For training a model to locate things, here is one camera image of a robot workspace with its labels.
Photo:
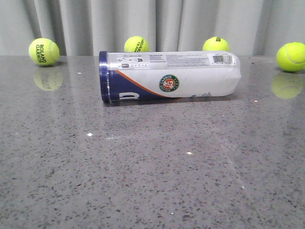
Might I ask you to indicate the plain yellow tennis ball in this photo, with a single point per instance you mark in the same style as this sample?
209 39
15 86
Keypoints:
291 57

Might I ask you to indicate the Roland Garros yellow tennis ball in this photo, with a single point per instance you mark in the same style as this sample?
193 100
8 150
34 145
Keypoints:
44 52

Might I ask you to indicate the white blue tennis ball can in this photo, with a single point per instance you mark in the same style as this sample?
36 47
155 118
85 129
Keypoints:
158 75

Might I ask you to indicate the Wilson yellow tennis ball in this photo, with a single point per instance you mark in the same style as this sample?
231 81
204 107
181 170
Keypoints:
216 44

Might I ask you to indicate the white pleated curtain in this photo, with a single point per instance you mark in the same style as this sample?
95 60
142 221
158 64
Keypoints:
85 27

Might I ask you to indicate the Head Team yellow tennis ball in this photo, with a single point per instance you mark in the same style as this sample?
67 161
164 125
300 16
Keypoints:
136 44

